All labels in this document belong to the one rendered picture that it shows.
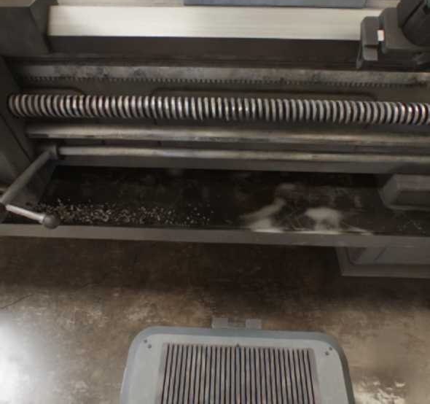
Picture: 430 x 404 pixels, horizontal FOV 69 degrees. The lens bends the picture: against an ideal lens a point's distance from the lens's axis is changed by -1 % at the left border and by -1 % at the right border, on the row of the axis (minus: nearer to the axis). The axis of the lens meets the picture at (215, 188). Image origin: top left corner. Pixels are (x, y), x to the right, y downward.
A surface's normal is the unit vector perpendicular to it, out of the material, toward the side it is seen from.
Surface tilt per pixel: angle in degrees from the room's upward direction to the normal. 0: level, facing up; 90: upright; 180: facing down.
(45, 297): 0
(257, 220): 0
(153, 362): 0
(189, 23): 36
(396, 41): 30
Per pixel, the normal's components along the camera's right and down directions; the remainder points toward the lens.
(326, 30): -0.02, -0.06
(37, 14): 1.00, 0.03
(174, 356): 0.00, -0.63
